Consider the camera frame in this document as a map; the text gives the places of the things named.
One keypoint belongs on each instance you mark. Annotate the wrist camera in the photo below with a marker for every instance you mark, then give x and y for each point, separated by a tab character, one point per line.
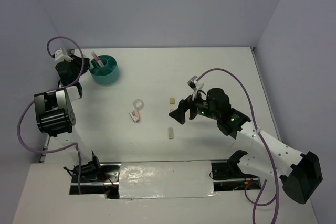
195	85
61	55

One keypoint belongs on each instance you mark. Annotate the beige rectangular eraser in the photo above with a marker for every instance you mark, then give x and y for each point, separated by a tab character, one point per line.
170	133

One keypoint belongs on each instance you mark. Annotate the red pink pen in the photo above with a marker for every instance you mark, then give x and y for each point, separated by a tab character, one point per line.
97	59

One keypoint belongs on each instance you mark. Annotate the pink mini stapler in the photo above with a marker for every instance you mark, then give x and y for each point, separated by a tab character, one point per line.
135	116

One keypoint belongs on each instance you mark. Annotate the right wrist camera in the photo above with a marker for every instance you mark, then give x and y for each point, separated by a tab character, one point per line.
195	85

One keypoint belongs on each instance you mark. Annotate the teal round compartment organizer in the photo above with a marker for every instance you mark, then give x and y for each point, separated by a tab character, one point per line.
106	74

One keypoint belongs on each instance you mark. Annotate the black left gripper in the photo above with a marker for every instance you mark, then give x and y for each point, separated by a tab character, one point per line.
77	61

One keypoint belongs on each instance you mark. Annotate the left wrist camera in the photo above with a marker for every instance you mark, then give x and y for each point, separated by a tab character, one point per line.
61	55

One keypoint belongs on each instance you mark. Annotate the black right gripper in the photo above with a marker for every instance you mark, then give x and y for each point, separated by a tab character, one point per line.
184	105

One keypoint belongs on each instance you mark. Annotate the clear tape roll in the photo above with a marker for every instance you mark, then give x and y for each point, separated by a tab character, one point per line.
138	104

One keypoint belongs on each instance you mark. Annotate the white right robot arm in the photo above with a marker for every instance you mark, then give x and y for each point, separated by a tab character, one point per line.
260	154

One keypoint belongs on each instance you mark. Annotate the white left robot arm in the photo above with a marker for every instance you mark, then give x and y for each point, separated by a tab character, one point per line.
55	115

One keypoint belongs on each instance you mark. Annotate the silver foil tape sheet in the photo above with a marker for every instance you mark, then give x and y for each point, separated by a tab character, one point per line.
154	180

